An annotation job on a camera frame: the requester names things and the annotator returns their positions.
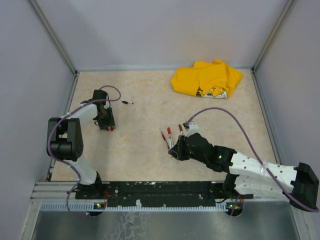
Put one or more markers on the white pen red tip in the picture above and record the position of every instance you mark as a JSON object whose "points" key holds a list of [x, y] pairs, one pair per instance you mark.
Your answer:
{"points": [[171, 143]]}

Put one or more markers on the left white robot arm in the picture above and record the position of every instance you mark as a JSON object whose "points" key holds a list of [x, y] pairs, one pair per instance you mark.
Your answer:
{"points": [[65, 139]]}

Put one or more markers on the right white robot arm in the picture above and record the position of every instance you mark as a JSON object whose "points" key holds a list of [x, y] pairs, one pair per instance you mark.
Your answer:
{"points": [[297, 185]]}

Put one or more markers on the black capped marker pen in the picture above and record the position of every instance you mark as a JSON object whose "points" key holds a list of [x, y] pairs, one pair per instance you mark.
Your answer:
{"points": [[127, 102]]}

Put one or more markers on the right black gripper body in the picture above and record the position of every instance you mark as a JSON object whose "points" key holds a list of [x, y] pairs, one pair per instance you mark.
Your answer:
{"points": [[198, 157]]}

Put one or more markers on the dark red pen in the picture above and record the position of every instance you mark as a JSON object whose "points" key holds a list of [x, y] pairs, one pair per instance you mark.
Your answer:
{"points": [[164, 139]]}

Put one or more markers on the yellow folded t-shirt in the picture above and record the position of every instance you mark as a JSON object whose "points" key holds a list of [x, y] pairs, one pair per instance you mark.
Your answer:
{"points": [[215, 80]]}

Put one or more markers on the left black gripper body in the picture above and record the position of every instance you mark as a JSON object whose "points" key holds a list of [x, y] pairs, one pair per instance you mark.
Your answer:
{"points": [[106, 119]]}

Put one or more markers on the white slotted cable duct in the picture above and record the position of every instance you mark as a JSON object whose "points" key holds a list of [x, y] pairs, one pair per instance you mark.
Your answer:
{"points": [[97, 207]]}

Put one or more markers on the white pen blue markings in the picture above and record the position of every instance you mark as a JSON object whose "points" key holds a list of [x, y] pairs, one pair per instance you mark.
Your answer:
{"points": [[181, 129]]}

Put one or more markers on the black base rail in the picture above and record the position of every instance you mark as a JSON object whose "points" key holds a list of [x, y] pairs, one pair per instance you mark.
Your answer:
{"points": [[157, 194]]}

